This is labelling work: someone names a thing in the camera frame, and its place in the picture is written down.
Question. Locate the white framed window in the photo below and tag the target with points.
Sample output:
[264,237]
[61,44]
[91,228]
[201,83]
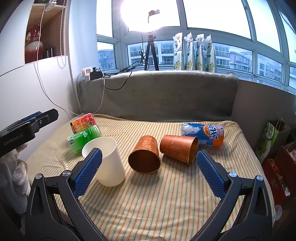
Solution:
[219,14]

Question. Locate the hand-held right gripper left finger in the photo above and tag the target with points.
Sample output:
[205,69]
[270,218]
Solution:
[89,171]

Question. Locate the wooden wall shelf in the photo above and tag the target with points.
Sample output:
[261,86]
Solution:
[56,34]

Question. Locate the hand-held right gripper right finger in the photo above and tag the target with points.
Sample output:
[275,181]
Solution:
[210,176]

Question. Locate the phone holder clamp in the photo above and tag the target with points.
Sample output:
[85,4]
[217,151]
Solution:
[153,12]

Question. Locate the orange patterned cup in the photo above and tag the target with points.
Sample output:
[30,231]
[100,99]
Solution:
[148,144]
[175,147]

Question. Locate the black power adapter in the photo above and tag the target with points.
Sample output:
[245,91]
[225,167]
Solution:
[96,73]

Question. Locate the green paper bag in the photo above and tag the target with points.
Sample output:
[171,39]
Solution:
[269,139]

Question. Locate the white power strip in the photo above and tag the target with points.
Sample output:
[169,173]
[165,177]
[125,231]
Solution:
[86,73]

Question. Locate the blue and orange can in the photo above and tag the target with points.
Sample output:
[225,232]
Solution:
[203,134]

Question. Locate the person's left forearm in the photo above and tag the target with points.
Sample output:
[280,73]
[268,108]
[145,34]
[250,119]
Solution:
[19,178]

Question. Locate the red cardboard box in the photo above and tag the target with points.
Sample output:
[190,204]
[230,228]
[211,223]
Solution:
[274,180]

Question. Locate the black tripod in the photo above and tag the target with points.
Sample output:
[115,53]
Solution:
[150,51]

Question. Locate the red ceramic vase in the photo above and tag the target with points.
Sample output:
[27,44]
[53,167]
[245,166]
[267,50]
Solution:
[33,46]

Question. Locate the dark small bottle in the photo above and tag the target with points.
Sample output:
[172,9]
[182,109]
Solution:
[48,52]

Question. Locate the dark red paper bag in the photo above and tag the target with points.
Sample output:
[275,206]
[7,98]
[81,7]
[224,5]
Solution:
[288,164]

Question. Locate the striped blanket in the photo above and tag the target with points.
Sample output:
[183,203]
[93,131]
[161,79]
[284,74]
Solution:
[161,199]

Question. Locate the white cup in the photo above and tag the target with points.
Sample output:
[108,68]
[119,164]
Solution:
[108,164]

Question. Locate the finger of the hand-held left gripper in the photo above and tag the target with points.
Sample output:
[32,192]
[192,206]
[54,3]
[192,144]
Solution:
[46,117]

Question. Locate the white refill pouch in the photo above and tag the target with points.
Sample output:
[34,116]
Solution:
[199,54]
[210,55]
[178,53]
[189,53]

